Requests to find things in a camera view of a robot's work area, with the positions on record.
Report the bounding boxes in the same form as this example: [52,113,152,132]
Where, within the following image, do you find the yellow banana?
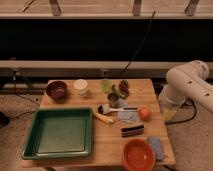
[94,113,114,125]

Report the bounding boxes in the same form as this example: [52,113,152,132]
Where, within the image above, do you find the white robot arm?
[158,60,213,121]

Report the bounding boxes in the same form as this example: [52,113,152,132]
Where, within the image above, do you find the light green cup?
[100,79,112,94]

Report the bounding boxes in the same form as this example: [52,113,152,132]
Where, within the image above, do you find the small metal cup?
[108,93,119,107]

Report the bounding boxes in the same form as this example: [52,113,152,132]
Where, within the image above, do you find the white plastic cup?
[73,79,88,95]

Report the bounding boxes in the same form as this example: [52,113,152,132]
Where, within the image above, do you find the green toy vegetable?
[112,84,127,99]

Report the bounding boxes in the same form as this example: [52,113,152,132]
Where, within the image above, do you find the bunch of purple grapes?
[119,80,129,96]

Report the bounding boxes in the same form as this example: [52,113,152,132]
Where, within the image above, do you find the wooden table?
[21,79,175,167]

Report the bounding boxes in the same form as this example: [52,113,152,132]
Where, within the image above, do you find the light blue cloth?
[117,112,138,122]

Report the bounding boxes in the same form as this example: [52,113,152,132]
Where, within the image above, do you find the orange peach fruit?
[138,107,151,121]

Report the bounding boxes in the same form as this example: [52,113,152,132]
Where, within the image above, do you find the dark red bowl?
[46,81,67,100]

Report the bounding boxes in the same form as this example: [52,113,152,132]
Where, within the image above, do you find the black striped eraser block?
[121,125,144,137]

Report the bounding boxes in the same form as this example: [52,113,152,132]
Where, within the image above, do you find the green plastic tray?
[22,108,93,160]

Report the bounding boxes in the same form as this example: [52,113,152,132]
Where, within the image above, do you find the blue sponge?
[148,137,164,161]

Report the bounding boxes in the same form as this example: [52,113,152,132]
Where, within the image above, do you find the orange plastic bowl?
[121,139,156,171]

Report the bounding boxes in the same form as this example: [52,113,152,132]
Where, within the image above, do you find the black hanging cable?
[119,9,157,75]

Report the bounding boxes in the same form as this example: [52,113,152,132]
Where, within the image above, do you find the black floor cable right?
[164,100,198,126]

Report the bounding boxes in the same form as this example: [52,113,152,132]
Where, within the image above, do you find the black floor cable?
[11,71,41,120]
[164,100,198,126]

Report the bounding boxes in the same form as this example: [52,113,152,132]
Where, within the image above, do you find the black floor cable left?
[11,71,41,120]

